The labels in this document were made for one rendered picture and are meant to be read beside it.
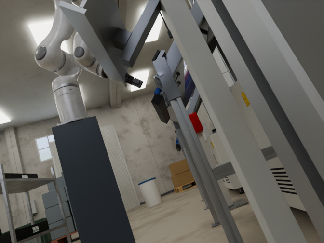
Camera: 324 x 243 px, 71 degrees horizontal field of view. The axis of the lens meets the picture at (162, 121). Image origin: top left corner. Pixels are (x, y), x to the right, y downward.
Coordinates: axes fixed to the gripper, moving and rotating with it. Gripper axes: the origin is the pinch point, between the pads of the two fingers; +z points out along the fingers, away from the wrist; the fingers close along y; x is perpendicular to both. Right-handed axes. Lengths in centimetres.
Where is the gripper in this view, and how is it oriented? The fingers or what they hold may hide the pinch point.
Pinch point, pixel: (137, 83)
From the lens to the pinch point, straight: 101.3
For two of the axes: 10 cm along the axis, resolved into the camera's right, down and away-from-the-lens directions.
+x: 4.5, -8.8, 1.6
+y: -1.2, -2.3, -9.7
